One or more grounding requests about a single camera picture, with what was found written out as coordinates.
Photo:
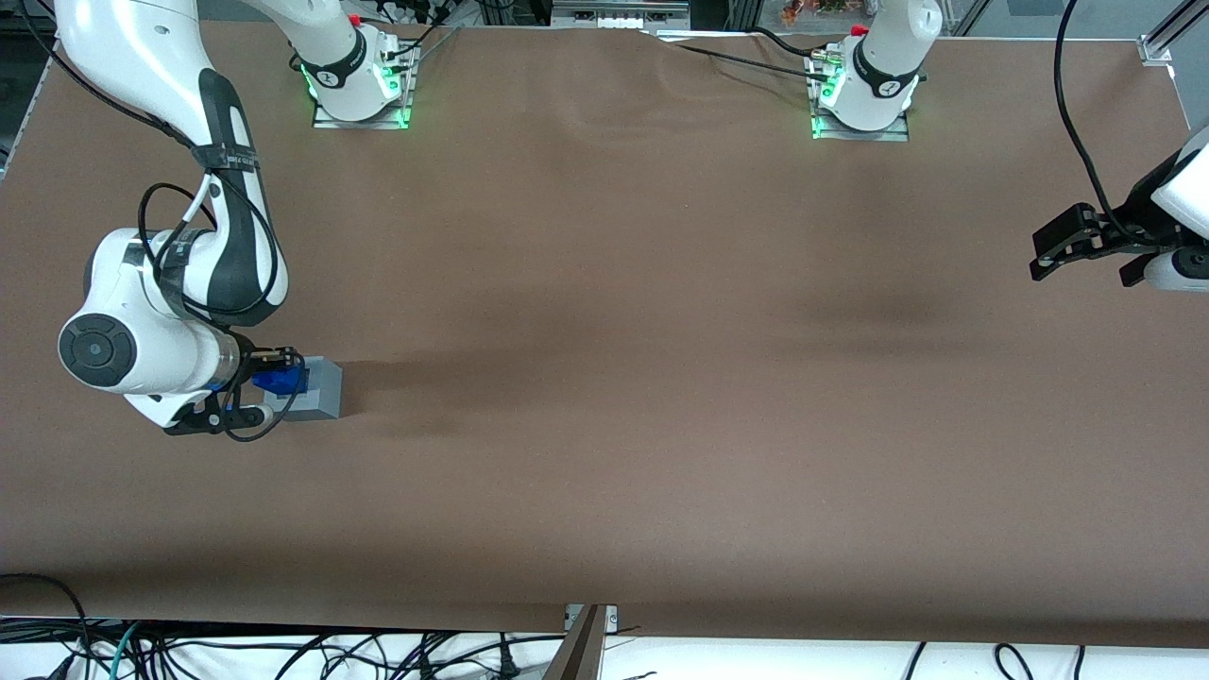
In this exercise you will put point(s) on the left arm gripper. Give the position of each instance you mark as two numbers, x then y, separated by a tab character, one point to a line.
1136	224

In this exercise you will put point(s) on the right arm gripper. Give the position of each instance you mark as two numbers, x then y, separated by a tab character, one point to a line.
248	363

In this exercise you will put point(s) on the blue plastic part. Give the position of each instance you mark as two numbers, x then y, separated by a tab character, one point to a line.
281	380

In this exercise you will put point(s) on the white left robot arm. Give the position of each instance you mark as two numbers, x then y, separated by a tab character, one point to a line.
883	66

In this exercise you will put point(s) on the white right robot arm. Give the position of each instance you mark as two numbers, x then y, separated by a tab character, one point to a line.
142	283

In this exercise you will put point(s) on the gray cube base with hole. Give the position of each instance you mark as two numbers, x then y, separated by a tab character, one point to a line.
323	392

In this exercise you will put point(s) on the aluminium corner profile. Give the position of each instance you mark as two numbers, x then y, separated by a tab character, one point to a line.
1166	38

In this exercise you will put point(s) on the brown table mat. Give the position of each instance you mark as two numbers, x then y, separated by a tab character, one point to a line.
661	425

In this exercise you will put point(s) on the white power strip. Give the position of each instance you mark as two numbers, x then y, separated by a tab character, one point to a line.
619	19

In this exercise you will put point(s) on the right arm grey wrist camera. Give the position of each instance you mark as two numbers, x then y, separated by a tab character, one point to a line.
222	417

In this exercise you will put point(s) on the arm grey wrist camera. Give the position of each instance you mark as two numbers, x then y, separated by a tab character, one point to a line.
1181	271
222	417

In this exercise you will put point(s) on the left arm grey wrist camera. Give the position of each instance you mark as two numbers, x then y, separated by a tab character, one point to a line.
1181	271

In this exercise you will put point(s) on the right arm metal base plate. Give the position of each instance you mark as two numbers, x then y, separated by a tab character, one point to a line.
331	123

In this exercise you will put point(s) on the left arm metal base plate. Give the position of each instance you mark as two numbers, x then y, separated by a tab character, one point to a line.
855	135

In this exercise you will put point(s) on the aluminium table frame rail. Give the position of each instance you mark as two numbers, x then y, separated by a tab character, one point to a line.
24	118

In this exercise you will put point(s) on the aluminium profile post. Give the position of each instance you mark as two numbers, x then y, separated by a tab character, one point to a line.
578	652

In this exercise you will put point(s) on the small metal bracket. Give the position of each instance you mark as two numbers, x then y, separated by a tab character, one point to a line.
610	618

